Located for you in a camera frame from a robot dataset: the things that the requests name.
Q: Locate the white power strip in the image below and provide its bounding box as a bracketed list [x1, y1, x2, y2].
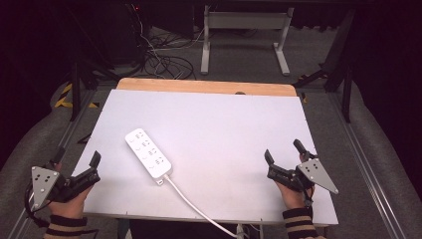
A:
[124, 127, 174, 186]

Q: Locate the person's left hand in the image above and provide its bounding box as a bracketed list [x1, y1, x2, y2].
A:
[47, 161, 95, 220]

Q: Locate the person's right hand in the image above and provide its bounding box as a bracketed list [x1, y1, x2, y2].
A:
[274, 152, 316, 210]

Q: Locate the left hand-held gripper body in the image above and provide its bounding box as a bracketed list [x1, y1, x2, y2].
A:
[29, 166, 102, 213]

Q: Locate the black metal stand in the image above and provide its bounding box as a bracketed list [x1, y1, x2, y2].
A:
[68, 61, 115, 122]
[293, 8, 357, 123]

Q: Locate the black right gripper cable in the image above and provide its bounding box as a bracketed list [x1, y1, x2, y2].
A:
[302, 185, 316, 209]

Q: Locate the wooden table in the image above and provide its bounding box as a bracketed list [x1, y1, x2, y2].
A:
[115, 77, 298, 98]

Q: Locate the white board sheet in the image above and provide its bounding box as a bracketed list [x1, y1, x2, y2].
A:
[72, 89, 339, 227]

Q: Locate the dark computer case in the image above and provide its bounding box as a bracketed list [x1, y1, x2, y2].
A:
[99, 2, 150, 66]

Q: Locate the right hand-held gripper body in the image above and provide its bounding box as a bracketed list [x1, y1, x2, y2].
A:
[267, 157, 339, 195]

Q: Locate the white metal desk frame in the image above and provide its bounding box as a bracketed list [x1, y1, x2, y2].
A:
[199, 4, 296, 77]

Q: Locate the tangle of floor cables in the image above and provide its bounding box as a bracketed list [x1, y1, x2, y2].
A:
[130, 3, 207, 81]

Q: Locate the yellow black hazard tape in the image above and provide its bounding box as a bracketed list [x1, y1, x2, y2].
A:
[54, 83, 101, 110]

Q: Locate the white power strip cable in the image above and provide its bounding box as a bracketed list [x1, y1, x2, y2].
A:
[163, 173, 247, 239]

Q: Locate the aluminium floor rail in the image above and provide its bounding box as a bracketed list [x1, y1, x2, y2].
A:
[6, 89, 98, 239]
[326, 91, 407, 239]

